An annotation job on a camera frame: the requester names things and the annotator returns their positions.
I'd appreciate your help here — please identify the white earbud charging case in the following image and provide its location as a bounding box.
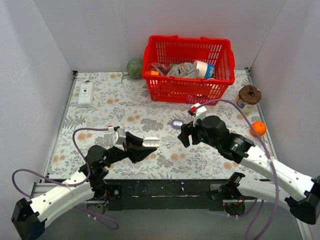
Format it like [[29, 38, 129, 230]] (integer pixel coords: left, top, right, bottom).
[[142, 137, 160, 148]]

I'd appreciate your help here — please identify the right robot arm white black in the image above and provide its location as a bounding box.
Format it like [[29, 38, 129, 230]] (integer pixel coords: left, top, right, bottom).
[[178, 115, 320, 225]]

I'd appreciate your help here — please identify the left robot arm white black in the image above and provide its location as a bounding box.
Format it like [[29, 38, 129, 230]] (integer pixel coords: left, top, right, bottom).
[[11, 126, 160, 240]]

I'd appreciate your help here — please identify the purple earbud charging case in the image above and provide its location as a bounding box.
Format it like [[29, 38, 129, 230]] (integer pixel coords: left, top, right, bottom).
[[171, 119, 184, 129]]

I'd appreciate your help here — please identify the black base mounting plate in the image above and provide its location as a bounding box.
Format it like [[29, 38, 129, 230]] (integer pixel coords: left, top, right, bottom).
[[77, 178, 258, 211]]

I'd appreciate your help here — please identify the orange fruit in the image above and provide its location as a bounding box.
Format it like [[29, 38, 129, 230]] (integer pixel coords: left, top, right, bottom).
[[250, 121, 267, 137]]

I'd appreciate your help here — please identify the brown lidded jar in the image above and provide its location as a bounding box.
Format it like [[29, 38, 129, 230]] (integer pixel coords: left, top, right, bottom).
[[235, 85, 262, 114]]

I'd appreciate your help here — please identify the white rectangular device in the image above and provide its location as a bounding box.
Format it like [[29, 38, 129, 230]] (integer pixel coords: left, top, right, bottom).
[[77, 81, 94, 108]]

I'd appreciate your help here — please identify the grey printed snack pouch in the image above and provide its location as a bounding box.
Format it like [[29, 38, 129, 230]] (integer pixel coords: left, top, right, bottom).
[[166, 62, 197, 79]]

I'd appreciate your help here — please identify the red plastic shopping basket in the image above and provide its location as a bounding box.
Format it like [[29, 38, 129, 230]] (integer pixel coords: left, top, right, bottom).
[[142, 35, 235, 104]]

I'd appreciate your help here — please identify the blue white paper roll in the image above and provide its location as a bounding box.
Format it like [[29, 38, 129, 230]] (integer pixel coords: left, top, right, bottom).
[[193, 60, 216, 79]]

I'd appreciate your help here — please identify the dark red snack packet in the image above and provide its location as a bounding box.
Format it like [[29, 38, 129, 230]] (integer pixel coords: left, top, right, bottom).
[[151, 62, 171, 76]]

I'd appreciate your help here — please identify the small orange item in basket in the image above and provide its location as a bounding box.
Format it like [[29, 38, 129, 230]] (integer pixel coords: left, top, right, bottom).
[[145, 70, 159, 76]]

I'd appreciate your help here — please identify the green round melon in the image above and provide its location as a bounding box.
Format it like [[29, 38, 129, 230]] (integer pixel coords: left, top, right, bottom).
[[127, 58, 144, 79]]

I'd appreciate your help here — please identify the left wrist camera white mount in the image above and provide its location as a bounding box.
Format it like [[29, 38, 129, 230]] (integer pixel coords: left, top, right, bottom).
[[107, 125, 126, 151]]

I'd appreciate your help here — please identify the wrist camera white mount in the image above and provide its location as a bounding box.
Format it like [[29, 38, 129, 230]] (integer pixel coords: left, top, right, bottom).
[[107, 125, 126, 151], [188, 103, 207, 127]]

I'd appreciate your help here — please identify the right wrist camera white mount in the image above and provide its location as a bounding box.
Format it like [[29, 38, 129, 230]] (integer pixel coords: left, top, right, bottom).
[[188, 103, 207, 127]]

